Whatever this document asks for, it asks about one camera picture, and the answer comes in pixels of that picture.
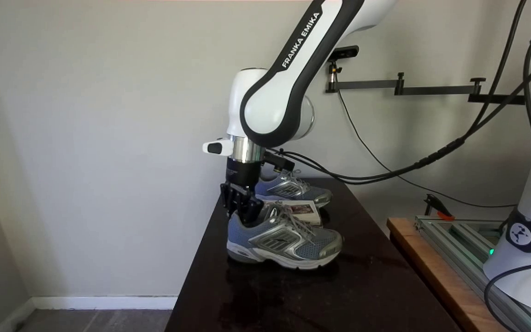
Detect small black camera on post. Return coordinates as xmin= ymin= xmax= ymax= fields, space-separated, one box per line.
xmin=328 ymin=42 xmax=361 ymax=94

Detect thick black cable bundle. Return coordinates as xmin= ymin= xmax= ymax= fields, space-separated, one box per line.
xmin=276 ymin=0 xmax=531 ymax=186

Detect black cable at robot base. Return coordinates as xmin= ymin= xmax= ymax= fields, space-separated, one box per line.
xmin=481 ymin=254 xmax=531 ymax=317

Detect thin black wire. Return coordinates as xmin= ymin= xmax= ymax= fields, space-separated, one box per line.
xmin=335 ymin=85 xmax=518 ymax=210

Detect aluminium frame rails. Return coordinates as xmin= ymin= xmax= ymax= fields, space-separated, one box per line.
xmin=413 ymin=214 xmax=531 ymax=332

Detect red black clamp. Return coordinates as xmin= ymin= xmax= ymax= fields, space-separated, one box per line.
xmin=422 ymin=192 xmax=455 ymax=221

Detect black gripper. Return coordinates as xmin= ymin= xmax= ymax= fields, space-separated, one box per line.
xmin=219 ymin=157 xmax=265 ymax=227

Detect blue grey running shoe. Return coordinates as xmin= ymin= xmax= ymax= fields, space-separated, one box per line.
xmin=254 ymin=173 xmax=335 ymax=212
xmin=225 ymin=205 xmax=344 ymax=271

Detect white baseboard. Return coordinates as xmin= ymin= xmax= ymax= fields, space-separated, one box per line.
xmin=29 ymin=295 xmax=178 ymax=311

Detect wooden platform board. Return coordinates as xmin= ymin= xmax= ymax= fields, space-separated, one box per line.
xmin=385 ymin=214 xmax=508 ymax=332

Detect black wall mounted rail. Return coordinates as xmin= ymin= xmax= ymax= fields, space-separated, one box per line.
xmin=322 ymin=70 xmax=529 ymax=107

